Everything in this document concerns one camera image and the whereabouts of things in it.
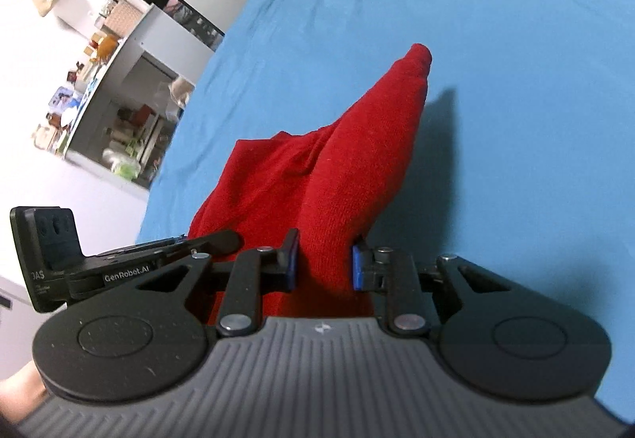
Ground red knit sweater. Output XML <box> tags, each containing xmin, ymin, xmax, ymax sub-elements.
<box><xmin>187</xmin><ymin>43</ymin><xmax>433</xmax><ymax>326</ymax></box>

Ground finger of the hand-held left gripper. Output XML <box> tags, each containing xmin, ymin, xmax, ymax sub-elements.
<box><xmin>171</xmin><ymin>230</ymin><xmax>243</xmax><ymax>256</ymax></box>

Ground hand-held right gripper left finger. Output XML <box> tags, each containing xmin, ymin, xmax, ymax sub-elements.
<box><xmin>134</xmin><ymin>228</ymin><xmax>301</xmax><ymax>337</ymax></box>

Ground white cluttered shelf unit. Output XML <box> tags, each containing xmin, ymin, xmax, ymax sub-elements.
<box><xmin>32</xmin><ymin>1</ymin><xmax>219</xmax><ymax>191</ymax></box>

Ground wicker basket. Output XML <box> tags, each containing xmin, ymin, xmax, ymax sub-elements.
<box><xmin>104</xmin><ymin>1</ymin><xmax>143</xmax><ymax>40</ymax></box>

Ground blue bed sheet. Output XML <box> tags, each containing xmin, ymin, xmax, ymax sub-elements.
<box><xmin>139</xmin><ymin>0</ymin><xmax>635</xmax><ymax>424</ymax></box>

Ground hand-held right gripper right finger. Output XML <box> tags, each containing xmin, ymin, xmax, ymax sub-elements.
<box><xmin>351</xmin><ymin>234</ymin><xmax>517</xmax><ymax>337</ymax></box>

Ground orange desk item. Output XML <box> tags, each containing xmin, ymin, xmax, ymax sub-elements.
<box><xmin>96</xmin><ymin>37</ymin><xmax>121</xmax><ymax>65</ymax></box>

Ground clear storage drawers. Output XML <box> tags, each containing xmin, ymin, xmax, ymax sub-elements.
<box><xmin>102</xmin><ymin>105</ymin><xmax>178</xmax><ymax>187</ymax></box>

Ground person's left forearm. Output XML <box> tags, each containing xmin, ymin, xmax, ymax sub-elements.
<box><xmin>0</xmin><ymin>361</ymin><xmax>48</xmax><ymax>422</ymax></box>

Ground white bag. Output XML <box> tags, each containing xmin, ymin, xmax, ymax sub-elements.
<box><xmin>167</xmin><ymin>75</ymin><xmax>196</xmax><ymax>110</ymax></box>

